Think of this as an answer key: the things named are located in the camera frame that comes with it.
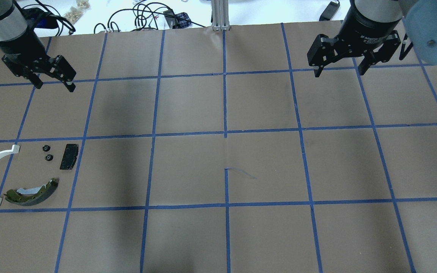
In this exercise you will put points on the black power adapter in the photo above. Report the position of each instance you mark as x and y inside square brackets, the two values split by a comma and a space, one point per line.
[330, 10]

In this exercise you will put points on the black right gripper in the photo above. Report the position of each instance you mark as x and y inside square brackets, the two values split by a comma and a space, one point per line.
[368, 25]

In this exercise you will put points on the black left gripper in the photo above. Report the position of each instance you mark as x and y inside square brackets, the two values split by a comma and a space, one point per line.
[16, 46]

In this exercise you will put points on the olive brake shoe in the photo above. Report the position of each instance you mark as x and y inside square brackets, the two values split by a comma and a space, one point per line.
[32, 196]

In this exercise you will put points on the pile of wooden pieces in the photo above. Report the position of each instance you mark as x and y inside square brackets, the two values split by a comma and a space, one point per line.
[77, 10]

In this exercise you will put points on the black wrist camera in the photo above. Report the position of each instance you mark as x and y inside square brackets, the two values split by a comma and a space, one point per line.
[40, 19]

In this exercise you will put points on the aluminium frame post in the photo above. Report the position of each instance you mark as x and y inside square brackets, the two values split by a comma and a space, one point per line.
[220, 15]

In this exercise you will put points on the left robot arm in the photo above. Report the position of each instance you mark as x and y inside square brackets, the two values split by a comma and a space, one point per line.
[13, 24]

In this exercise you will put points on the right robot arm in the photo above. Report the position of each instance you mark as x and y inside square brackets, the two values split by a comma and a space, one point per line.
[417, 30]

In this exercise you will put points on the black brake pad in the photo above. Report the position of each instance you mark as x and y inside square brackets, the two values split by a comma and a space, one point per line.
[69, 157]

